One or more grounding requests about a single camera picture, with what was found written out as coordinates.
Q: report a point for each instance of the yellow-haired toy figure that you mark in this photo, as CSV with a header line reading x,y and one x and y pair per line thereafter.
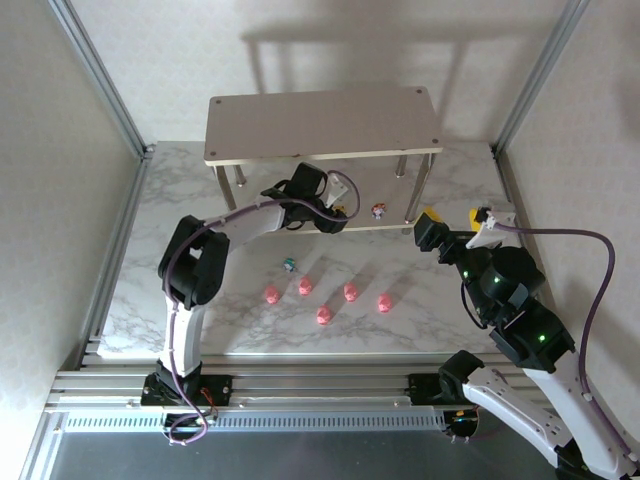
x,y
340,207

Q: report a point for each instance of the red-haired toy figure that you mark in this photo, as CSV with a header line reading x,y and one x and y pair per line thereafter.
x,y
378,210

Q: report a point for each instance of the teal-haired toy figure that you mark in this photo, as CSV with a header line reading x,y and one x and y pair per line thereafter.
x,y
289,264

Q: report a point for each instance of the pink plastic pig toy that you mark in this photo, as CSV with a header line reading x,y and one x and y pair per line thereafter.
x,y
271,294
350,291
324,314
384,302
305,286

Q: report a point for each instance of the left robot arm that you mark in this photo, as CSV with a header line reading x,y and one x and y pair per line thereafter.
x,y
187,340

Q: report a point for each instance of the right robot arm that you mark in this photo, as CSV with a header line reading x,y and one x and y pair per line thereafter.
x,y
515,415

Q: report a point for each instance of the two-tier wooden shelf chrome legs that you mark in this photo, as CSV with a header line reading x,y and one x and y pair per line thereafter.
x,y
320,122

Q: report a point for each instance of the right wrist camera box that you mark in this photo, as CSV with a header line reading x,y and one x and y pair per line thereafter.
x,y
495,227

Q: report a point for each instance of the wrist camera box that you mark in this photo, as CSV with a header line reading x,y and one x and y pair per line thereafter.
x,y
337,187
495,227

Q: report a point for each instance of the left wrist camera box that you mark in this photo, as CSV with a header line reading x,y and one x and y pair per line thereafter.
x,y
337,187

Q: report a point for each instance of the aluminium frame post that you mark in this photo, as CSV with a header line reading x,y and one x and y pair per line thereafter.
x,y
540,75
100,80

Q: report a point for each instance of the aluminium mounting rail bed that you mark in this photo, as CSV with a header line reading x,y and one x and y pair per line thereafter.
x,y
320,380

